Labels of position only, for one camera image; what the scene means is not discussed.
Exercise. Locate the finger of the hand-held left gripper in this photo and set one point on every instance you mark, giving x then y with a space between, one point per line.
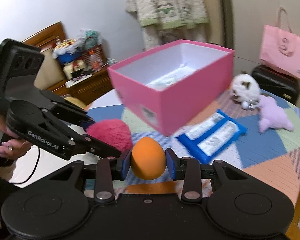
97 146
70 110

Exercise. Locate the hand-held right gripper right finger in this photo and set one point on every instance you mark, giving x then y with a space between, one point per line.
170 165

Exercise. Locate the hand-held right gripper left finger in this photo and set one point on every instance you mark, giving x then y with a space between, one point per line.
126 163

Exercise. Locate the red fluffy pompom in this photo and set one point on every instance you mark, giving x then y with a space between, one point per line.
112 132

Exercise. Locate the orange egg-shaped sponge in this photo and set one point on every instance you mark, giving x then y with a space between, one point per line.
147 157

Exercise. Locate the blue and white packet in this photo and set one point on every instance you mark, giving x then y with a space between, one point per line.
220 137
207 126

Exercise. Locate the pink cardboard box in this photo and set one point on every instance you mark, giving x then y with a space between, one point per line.
190 100

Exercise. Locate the white round plush toy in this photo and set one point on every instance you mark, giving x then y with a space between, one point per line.
250 87

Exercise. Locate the person's left hand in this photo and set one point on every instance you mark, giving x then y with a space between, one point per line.
15 152

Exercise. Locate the yellow bedding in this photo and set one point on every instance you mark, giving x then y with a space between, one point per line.
75 102

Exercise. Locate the wooden bedside cabinet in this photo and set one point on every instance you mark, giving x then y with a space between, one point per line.
90 87

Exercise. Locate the orange label plastic bottle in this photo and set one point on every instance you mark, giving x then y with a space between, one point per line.
95 60

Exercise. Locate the brown checked handbag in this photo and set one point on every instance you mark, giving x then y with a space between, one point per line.
101 52

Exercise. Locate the wooden headboard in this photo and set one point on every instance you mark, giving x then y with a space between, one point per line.
52 32

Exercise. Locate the white green printed bag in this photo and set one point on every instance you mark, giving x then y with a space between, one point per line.
90 36

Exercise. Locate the printed paper sheet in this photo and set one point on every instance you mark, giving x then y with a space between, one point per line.
170 80

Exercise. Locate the patchwork blanket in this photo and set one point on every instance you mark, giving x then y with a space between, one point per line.
265 160

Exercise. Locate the purple plush toy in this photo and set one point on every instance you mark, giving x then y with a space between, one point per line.
275 115

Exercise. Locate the black suitcase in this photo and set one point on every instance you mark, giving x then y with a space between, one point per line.
272 82

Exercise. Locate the fuzzy cream green cardigan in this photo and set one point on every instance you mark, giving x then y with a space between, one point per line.
165 5

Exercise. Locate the pink tote bag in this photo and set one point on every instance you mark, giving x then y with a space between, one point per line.
282 55

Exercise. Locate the beige wardrobe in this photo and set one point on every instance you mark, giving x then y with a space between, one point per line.
252 0

